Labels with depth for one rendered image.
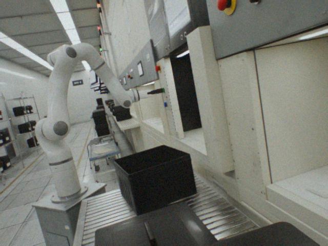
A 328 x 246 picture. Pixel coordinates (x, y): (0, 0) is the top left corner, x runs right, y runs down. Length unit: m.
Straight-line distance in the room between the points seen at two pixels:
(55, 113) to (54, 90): 0.13
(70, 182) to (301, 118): 1.08
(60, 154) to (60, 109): 0.22
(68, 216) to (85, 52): 0.86
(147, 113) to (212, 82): 2.23
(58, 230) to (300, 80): 1.24
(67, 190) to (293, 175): 1.04
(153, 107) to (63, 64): 1.89
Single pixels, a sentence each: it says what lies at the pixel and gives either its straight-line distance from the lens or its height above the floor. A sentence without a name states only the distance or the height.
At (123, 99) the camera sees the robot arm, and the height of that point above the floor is 1.19.
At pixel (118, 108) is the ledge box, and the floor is 1.00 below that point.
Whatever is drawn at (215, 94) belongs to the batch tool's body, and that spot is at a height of 1.16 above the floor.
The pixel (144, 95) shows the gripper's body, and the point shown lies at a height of 1.19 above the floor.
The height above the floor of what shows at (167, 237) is 0.86.
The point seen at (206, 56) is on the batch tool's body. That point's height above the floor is 1.30.
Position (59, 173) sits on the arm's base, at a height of 0.90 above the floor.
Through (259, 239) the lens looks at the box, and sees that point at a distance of 0.37.
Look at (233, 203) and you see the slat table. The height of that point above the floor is 0.76.
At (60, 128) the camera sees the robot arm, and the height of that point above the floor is 1.12.
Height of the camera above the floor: 1.23
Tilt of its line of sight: 9 degrees down
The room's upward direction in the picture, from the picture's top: 11 degrees counter-clockwise
